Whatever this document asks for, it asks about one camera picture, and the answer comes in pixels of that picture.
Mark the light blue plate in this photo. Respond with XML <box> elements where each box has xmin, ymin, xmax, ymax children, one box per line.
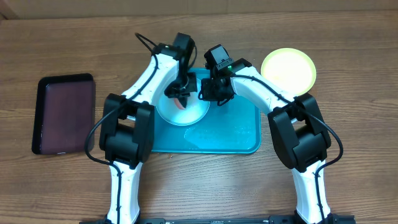
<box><xmin>156</xmin><ymin>91</ymin><xmax>210</xmax><ymax>126</ymax></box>

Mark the yellow-green plate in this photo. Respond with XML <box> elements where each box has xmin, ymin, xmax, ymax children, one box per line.
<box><xmin>261</xmin><ymin>48</ymin><xmax>317</xmax><ymax>96</ymax></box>

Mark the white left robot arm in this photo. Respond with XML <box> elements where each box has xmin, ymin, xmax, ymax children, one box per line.
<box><xmin>85</xmin><ymin>33</ymin><xmax>197</xmax><ymax>223</ymax></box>

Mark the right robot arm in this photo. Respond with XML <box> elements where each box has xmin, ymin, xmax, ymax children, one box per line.
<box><xmin>198</xmin><ymin>45</ymin><xmax>342</xmax><ymax>223</ymax></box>

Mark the teal plastic tray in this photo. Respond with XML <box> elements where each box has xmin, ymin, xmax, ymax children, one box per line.
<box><xmin>150</xmin><ymin>67</ymin><xmax>262</xmax><ymax>155</ymax></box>

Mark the black water tray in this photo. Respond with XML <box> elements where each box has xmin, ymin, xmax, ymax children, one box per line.
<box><xmin>31</xmin><ymin>73</ymin><xmax>96</xmax><ymax>155</ymax></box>

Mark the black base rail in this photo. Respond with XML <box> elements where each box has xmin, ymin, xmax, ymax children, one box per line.
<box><xmin>80</xmin><ymin>214</ymin><xmax>356</xmax><ymax>224</ymax></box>

